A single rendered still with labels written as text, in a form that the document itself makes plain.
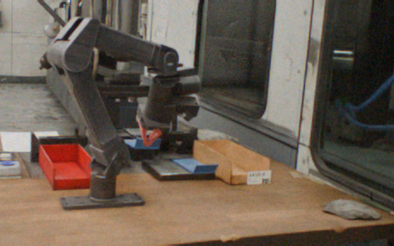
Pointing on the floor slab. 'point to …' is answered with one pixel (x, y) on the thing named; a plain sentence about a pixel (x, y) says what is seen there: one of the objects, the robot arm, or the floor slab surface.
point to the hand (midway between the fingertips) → (147, 142)
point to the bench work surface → (172, 213)
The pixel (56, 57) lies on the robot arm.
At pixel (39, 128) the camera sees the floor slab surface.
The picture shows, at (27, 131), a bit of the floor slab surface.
